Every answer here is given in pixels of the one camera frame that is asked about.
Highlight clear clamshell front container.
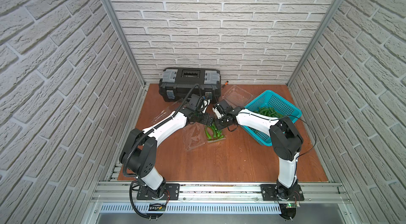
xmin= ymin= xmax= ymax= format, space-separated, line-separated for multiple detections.
xmin=182 ymin=123 xmax=222 ymax=151

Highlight teal plastic basket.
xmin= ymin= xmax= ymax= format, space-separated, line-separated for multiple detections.
xmin=243 ymin=90 xmax=302 ymax=146

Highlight right corner metal post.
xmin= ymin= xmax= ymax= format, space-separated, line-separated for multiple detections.
xmin=286 ymin=0 xmax=343 ymax=87

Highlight corner metal post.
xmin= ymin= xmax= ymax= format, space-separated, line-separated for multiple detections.
xmin=286 ymin=0 xmax=343 ymax=87
xmin=101 ymin=0 xmax=147 ymax=87

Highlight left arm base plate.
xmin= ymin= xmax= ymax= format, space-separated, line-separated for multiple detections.
xmin=136 ymin=183 xmax=180 ymax=200

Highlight clear clamshell container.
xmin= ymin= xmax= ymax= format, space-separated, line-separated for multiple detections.
xmin=151 ymin=101 xmax=181 ymax=125
xmin=222 ymin=85 xmax=254 ymax=108
xmin=182 ymin=123 xmax=222 ymax=151

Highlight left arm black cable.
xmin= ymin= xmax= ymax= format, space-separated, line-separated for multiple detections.
xmin=129 ymin=181 xmax=153 ymax=219

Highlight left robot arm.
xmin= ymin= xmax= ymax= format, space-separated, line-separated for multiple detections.
xmin=119 ymin=94 xmax=214 ymax=199

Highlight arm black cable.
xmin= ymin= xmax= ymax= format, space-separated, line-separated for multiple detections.
xmin=129 ymin=181 xmax=153 ymax=219
xmin=294 ymin=117 xmax=317 ymax=158

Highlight aluminium front rail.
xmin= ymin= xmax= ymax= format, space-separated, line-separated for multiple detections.
xmin=91 ymin=181 xmax=351 ymax=204

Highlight left corner metal post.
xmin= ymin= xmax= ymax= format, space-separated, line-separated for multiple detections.
xmin=101 ymin=0 xmax=147 ymax=87

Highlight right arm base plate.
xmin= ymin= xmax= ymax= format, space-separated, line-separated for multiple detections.
xmin=260 ymin=183 xmax=305 ymax=201

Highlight black plastic toolbox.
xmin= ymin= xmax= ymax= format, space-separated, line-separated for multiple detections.
xmin=159 ymin=67 xmax=222 ymax=103

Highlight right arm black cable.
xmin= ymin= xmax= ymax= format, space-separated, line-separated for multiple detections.
xmin=294 ymin=117 xmax=317 ymax=158

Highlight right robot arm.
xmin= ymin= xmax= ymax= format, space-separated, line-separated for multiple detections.
xmin=213 ymin=100 xmax=303 ymax=201

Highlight green peppers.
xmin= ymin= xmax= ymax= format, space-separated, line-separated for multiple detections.
xmin=255 ymin=107 xmax=284 ymax=118

